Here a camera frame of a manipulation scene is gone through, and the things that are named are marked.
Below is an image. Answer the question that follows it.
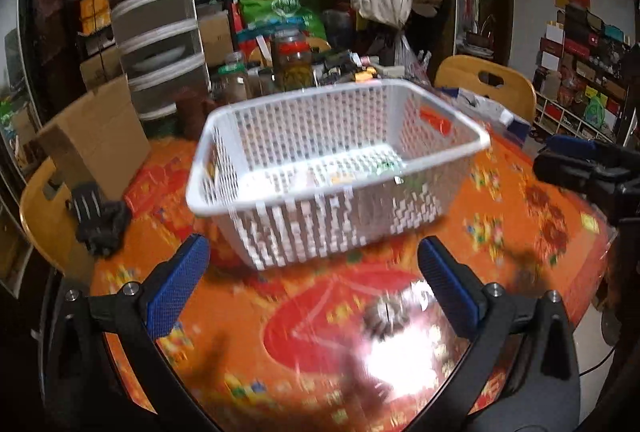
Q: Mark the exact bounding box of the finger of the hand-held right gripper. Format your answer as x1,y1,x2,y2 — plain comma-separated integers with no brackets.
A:
546,135,640,163
532,151,603,194

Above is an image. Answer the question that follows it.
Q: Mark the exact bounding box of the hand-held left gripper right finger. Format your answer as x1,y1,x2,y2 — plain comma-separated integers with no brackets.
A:
415,236,581,432

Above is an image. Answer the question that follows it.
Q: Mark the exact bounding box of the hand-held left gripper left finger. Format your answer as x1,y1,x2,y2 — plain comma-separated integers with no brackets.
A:
42,234,221,432

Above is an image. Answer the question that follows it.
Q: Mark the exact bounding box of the green foil packet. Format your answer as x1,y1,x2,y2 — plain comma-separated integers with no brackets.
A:
372,154,407,176

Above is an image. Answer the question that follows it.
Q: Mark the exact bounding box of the white perforated plastic basket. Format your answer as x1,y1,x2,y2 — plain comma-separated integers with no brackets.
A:
186,79,492,271

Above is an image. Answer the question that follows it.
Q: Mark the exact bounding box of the cluttered storage shelf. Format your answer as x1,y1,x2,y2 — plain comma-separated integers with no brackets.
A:
532,4,634,144

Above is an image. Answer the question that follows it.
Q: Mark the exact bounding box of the black glove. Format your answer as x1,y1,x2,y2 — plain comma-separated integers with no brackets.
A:
70,182,134,258

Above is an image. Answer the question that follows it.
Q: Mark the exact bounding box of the wooden chair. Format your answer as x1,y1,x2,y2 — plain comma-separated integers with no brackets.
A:
434,55,537,126
20,157,97,281

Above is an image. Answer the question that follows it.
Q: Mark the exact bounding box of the open cardboard box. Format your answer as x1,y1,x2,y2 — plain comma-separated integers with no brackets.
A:
37,74,152,204

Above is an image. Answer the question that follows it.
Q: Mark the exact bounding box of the clear plastic bag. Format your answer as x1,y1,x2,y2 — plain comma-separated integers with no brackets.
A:
395,34,432,84

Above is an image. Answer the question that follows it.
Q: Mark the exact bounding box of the small glass jar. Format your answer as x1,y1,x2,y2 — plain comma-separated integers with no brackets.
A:
217,52,251,104

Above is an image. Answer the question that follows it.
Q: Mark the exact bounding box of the brown cardboard box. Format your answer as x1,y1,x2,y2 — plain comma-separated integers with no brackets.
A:
197,12,236,68

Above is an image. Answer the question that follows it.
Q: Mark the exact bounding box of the tiered mesh storage tower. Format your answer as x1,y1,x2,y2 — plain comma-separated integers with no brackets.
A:
105,0,211,121

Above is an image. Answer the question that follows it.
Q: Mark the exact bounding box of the glass jar with red lid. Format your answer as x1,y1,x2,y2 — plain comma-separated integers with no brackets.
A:
272,29,314,89

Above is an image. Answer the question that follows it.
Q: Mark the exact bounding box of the stack of yellow boxes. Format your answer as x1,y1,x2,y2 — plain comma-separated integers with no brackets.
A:
80,0,111,36

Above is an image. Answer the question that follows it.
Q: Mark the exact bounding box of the green shopping bag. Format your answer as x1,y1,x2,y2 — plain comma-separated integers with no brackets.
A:
237,0,329,44

